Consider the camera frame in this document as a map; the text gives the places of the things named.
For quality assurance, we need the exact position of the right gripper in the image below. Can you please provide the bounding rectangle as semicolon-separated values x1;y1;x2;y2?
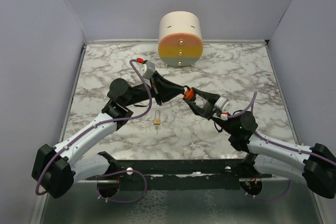
185;88;236;135

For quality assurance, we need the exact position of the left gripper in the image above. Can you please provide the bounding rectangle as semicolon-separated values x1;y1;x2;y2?
125;71;186;107

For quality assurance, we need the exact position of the orange black padlock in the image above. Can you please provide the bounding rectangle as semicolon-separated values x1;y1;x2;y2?
183;86;196;102

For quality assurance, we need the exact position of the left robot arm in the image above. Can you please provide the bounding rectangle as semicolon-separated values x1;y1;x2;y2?
32;72;184;198

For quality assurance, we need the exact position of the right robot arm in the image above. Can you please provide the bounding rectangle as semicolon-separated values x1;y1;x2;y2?
183;88;335;199

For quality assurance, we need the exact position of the long-shackle brass padlock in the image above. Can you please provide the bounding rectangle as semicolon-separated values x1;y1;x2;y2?
153;110;161;134

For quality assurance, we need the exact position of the round three-drawer storage box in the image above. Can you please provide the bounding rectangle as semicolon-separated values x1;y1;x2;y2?
158;11;203;67

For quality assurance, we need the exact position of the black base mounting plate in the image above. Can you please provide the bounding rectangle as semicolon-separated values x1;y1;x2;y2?
90;152;271;196

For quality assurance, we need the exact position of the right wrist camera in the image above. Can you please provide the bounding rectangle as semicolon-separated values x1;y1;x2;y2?
214;97;231;120

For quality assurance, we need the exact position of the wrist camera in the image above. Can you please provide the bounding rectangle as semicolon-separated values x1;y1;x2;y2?
140;61;156;80
214;97;231;120

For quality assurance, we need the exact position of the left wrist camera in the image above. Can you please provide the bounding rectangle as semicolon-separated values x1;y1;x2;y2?
140;61;156;80

